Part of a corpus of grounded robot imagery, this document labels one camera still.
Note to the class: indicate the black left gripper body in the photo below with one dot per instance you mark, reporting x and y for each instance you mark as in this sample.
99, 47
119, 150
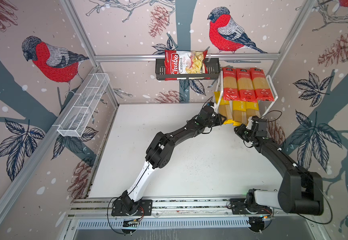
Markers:
213, 121

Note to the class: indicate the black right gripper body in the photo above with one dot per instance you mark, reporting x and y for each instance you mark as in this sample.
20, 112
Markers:
244, 133

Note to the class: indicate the yellow pasta bag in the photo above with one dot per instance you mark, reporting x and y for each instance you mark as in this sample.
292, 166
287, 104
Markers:
224, 108
252, 109
239, 113

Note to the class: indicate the red spaghetti bag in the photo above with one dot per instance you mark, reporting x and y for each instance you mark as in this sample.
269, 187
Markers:
245, 86
261, 87
230, 85

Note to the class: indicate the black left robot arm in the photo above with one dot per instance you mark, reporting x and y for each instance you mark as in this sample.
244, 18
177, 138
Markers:
159, 153

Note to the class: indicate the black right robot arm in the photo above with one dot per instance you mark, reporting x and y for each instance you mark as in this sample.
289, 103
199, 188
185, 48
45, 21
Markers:
300, 190

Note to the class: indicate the white two-tier shelf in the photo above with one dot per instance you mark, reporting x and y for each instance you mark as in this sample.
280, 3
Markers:
264, 106

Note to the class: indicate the red cassava chips bag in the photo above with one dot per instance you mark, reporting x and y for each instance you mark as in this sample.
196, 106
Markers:
185, 62

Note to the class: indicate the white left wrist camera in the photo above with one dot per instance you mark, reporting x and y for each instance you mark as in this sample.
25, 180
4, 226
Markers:
212, 105

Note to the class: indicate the black wire wall basket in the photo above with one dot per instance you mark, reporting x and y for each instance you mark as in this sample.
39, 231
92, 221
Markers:
210, 70

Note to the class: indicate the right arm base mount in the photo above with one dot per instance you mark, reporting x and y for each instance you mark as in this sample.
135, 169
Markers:
248, 205

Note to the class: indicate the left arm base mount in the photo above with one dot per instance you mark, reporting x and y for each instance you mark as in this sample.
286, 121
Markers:
125, 206

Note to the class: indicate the white wire mesh basket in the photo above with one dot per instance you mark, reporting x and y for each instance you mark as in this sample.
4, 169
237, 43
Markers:
80, 113

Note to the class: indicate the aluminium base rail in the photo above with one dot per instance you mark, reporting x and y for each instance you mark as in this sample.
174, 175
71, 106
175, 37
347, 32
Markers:
202, 207

